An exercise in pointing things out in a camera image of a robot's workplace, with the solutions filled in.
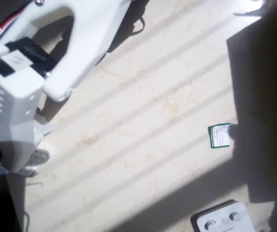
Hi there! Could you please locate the green white paper label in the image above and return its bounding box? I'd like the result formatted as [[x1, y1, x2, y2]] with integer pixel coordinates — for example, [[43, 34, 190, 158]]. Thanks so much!
[[208, 123, 232, 148]]

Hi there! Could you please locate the white device with knobs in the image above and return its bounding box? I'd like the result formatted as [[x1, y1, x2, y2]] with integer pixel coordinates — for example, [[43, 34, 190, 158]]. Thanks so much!
[[190, 199, 256, 232]]

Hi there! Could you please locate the red white black servo cable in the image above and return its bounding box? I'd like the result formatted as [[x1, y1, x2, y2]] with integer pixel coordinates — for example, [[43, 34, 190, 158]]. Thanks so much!
[[0, 2, 33, 39]]

